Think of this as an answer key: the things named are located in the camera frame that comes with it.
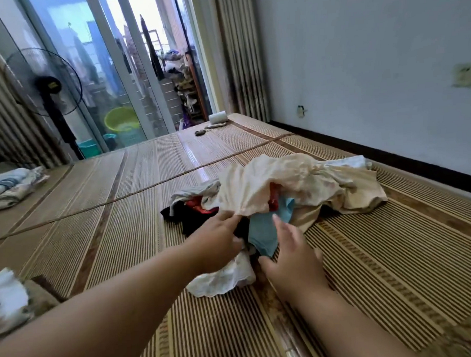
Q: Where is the black standing fan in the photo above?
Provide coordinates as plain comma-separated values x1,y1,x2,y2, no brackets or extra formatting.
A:
3,45,88,166

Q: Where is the folded striped blanket stack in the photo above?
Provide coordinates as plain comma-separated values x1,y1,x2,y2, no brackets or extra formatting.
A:
0,164,52,213

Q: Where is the red patterned garment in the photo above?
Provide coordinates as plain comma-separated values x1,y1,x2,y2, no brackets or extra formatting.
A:
182,182,285,220

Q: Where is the small teal bucket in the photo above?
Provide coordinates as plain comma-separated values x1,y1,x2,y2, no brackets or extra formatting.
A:
77,136,119,160

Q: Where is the black red garment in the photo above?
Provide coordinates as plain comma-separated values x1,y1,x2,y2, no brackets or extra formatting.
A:
159,193,252,246

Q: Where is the person's right forearm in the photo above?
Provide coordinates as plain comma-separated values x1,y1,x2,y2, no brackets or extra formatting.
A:
294,280,423,357

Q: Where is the bamboo bed mat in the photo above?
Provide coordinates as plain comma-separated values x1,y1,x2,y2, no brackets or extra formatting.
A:
0,98,471,357

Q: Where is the person's left hand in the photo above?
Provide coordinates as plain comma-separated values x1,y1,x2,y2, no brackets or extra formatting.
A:
178,208,249,278

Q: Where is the cluttered balcony shelf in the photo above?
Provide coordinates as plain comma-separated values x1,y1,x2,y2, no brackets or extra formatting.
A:
158,47,210,130

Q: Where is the beige patterned curtain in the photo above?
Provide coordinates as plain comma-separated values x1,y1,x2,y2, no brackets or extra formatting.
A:
0,7,72,172
212,0,273,126

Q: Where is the person's right hand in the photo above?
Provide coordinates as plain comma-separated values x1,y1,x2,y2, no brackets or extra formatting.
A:
255,211,333,307

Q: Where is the light blue garment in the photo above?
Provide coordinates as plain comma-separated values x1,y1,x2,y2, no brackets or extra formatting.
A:
245,197,301,260

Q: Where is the sliding glass balcony door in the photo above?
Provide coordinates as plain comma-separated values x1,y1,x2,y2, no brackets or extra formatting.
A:
0,0,219,160

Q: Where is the beige wall switch plate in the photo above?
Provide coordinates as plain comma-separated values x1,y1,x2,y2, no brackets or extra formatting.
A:
451,62,471,89

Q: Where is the stack of light clothes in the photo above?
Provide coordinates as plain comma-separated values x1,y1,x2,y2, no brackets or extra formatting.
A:
0,266,33,339

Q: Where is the yellow green basin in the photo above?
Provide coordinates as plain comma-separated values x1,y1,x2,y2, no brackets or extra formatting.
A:
103,105,142,136

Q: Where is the small floral white garment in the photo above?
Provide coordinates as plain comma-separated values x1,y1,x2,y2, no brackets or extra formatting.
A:
323,154,375,174

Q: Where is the pale grey garment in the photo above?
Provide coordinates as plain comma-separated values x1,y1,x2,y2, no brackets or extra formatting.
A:
168,177,224,209

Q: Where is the person's left forearm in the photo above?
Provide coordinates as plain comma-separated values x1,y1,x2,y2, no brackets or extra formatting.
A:
0,242,208,357

